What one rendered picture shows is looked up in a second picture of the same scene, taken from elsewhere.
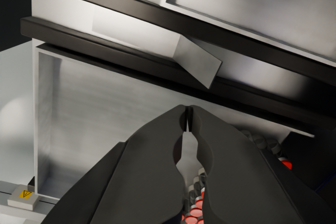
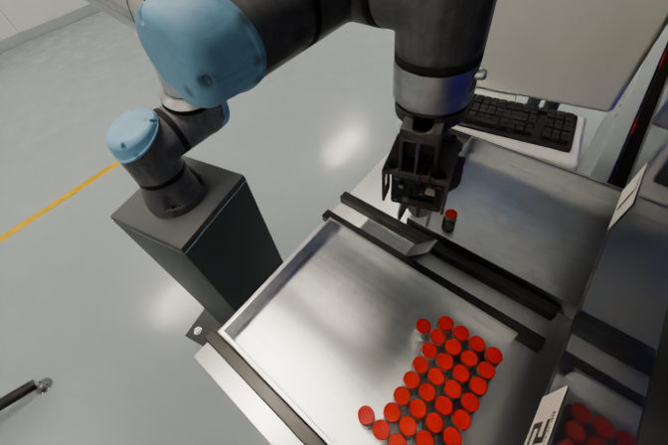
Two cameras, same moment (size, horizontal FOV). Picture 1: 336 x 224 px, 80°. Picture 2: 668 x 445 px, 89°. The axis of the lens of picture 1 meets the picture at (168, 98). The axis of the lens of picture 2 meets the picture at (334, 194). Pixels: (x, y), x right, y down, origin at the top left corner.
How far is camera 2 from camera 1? 0.48 m
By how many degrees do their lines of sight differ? 66
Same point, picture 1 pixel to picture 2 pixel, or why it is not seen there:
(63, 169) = (254, 331)
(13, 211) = not seen: outside the picture
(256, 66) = (464, 280)
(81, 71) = (338, 248)
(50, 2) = (343, 213)
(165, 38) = (402, 244)
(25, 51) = (167, 356)
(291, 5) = (483, 247)
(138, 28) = (387, 235)
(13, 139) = not seen: outside the picture
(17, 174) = not seen: outside the picture
